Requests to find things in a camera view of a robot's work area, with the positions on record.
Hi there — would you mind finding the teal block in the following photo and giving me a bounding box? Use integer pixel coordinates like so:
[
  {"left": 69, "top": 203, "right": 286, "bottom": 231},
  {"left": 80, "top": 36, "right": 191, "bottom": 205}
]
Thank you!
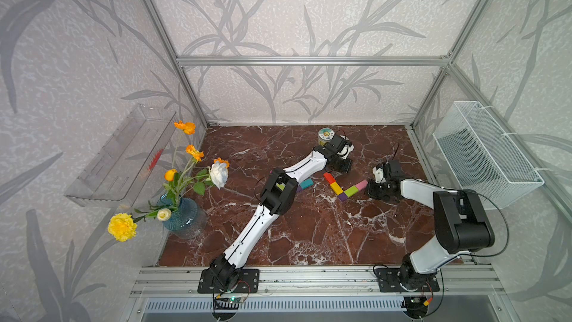
[{"left": 300, "top": 178, "right": 314, "bottom": 189}]

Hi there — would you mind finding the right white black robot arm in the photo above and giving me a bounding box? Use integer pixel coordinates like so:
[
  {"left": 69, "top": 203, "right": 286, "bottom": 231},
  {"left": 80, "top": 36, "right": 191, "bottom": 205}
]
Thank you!
[{"left": 366, "top": 179, "right": 495, "bottom": 292}]

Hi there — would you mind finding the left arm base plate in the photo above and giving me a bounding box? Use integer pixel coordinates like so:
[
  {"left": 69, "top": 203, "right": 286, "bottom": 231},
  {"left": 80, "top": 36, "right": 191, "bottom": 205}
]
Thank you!
[{"left": 198, "top": 268, "right": 260, "bottom": 295}]

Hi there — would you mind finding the right circuit board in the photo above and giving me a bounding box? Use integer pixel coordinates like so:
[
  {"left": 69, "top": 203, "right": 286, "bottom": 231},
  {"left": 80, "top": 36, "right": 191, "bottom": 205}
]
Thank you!
[{"left": 402, "top": 296, "right": 433, "bottom": 313}]

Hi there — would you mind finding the white wire basket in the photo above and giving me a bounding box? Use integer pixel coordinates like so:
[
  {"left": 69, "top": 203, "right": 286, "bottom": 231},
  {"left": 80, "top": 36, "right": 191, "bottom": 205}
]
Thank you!
[{"left": 433, "top": 101, "right": 545, "bottom": 210}]

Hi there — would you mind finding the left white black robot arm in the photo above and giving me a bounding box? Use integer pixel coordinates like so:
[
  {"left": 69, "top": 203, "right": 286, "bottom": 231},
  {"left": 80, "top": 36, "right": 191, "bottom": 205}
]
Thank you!
[{"left": 209, "top": 145, "right": 354, "bottom": 290}]

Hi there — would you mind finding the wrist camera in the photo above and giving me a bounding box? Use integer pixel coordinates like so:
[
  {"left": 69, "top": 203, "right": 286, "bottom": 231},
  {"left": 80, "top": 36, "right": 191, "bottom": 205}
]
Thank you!
[
  {"left": 372, "top": 160, "right": 407, "bottom": 184},
  {"left": 325, "top": 134, "right": 354, "bottom": 160}
]

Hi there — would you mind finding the circuit board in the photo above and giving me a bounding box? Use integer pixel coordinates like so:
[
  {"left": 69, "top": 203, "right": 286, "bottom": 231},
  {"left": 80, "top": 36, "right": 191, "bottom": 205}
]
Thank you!
[
  {"left": 402, "top": 296, "right": 433, "bottom": 313},
  {"left": 213, "top": 295, "right": 248, "bottom": 310}
]

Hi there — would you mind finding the yellow block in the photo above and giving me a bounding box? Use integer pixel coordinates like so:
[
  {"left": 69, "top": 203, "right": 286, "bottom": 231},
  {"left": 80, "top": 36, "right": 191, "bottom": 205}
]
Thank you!
[{"left": 330, "top": 182, "right": 344, "bottom": 195}]

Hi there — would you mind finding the flower bouquet in glass vase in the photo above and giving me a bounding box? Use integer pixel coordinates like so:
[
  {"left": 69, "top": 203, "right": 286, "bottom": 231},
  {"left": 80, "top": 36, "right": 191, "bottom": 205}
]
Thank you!
[{"left": 107, "top": 145, "right": 230, "bottom": 242}]

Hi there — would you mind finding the clear plastic wall shelf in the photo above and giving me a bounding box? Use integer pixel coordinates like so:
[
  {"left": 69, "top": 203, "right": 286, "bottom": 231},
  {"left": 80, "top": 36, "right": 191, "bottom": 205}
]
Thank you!
[{"left": 64, "top": 104, "right": 177, "bottom": 209}]

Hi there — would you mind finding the left circuit board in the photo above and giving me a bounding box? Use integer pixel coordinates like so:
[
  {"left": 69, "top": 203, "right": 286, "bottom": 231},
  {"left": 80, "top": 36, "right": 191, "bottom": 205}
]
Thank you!
[{"left": 213, "top": 295, "right": 248, "bottom": 310}]

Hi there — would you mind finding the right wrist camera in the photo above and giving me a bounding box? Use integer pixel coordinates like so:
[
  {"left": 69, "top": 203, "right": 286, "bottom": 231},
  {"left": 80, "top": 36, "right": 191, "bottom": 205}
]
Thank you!
[{"left": 372, "top": 160, "right": 407, "bottom": 184}]

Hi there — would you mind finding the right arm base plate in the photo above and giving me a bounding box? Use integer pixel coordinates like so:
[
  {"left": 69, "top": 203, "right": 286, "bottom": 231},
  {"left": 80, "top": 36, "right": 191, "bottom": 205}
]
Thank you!
[{"left": 373, "top": 265, "right": 441, "bottom": 293}]

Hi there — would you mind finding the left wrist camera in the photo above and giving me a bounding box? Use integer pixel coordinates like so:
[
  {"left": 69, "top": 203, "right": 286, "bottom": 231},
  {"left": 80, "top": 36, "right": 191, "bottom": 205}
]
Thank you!
[{"left": 325, "top": 134, "right": 354, "bottom": 160}]

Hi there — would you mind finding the yellow green labelled tin can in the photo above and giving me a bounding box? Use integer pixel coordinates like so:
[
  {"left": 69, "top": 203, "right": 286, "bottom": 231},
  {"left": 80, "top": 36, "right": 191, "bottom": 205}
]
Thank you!
[{"left": 317, "top": 128, "right": 335, "bottom": 146}]

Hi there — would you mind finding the pink small block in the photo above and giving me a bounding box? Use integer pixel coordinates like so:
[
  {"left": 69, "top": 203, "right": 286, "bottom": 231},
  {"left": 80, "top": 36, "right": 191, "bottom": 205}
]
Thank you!
[{"left": 355, "top": 180, "right": 368, "bottom": 191}]

